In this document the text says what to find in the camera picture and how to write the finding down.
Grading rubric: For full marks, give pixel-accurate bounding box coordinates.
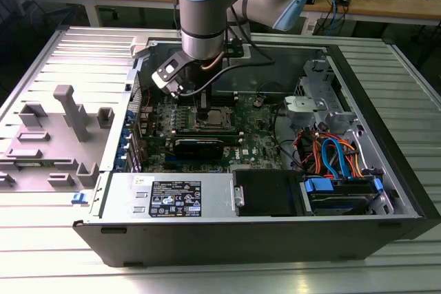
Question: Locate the silver metal drive cage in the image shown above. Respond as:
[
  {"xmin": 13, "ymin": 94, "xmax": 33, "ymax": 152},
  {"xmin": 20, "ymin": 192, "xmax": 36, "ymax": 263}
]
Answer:
[{"xmin": 281, "ymin": 59, "xmax": 365, "ymax": 132}]

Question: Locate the grey plastic block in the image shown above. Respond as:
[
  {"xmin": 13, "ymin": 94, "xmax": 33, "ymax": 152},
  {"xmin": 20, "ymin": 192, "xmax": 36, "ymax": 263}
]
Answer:
[{"xmin": 129, "ymin": 34, "xmax": 156, "ymax": 60}]

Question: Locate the orange wire bundle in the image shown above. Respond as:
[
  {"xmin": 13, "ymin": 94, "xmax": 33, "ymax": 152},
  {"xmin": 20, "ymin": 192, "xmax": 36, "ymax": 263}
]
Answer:
[{"xmin": 298, "ymin": 131, "xmax": 365, "ymax": 178}]

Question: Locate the CPU socket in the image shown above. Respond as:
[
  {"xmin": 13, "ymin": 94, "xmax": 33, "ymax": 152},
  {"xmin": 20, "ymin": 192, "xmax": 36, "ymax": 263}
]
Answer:
[{"xmin": 193, "ymin": 105, "xmax": 234, "ymax": 129}]

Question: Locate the black robot camera cable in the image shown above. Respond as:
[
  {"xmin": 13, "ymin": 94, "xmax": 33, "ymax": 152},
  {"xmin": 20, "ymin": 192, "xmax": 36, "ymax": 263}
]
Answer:
[{"xmin": 177, "ymin": 23, "xmax": 276, "ymax": 98}]

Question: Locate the blue data cable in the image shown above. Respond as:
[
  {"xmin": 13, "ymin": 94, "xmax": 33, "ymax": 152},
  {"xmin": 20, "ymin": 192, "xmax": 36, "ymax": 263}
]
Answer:
[{"xmin": 320, "ymin": 137, "xmax": 349, "ymax": 180}]

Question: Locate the silver power supply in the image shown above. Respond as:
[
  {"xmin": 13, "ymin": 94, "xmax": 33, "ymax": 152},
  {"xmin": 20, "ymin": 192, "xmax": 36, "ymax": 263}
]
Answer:
[{"xmin": 99, "ymin": 171, "xmax": 239, "ymax": 220}]

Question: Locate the green motherboard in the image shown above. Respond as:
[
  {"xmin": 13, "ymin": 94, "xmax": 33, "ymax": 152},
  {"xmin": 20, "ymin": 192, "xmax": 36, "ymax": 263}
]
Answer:
[{"xmin": 137, "ymin": 91, "xmax": 289, "ymax": 175}]

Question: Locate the silver CPU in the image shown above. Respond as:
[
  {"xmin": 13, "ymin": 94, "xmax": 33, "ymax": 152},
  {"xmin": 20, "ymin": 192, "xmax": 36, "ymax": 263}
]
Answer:
[{"xmin": 208, "ymin": 110, "xmax": 229, "ymax": 125}]

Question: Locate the black graphics card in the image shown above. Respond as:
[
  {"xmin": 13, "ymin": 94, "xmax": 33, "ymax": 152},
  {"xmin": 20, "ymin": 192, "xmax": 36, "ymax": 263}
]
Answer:
[{"xmin": 171, "ymin": 137, "xmax": 225, "ymax": 161}]

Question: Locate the hanging blue cable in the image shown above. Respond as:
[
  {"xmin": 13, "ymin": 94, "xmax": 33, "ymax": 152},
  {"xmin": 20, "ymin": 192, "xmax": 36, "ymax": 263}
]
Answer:
[{"xmin": 325, "ymin": 0, "xmax": 342, "ymax": 35}]

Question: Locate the hard disk in blue carrier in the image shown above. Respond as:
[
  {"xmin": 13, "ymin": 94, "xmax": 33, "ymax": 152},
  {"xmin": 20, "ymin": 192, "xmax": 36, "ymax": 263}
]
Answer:
[{"xmin": 298, "ymin": 175, "xmax": 386, "ymax": 216}]

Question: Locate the grey parts rack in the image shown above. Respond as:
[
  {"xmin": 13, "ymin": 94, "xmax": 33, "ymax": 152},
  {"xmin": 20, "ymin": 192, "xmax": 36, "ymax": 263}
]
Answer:
[{"xmin": 0, "ymin": 83, "xmax": 116, "ymax": 192}]

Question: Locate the black plastic box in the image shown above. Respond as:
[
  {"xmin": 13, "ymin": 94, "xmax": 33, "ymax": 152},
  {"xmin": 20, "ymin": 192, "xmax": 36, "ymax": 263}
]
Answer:
[{"xmin": 232, "ymin": 169, "xmax": 301, "ymax": 218}]

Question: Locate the green RAM stick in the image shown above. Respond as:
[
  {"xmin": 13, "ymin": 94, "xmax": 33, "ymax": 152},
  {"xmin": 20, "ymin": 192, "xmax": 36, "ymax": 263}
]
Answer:
[{"xmin": 172, "ymin": 127, "xmax": 244, "ymax": 139}]

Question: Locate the black PC case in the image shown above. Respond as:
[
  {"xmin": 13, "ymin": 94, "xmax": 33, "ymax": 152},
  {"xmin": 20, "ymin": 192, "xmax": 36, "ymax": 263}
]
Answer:
[{"xmin": 72, "ymin": 25, "xmax": 441, "ymax": 268}]

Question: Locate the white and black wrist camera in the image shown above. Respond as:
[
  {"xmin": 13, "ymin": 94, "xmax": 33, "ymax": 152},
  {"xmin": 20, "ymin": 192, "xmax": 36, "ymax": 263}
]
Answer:
[{"xmin": 151, "ymin": 51, "xmax": 189, "ymax": 98}]

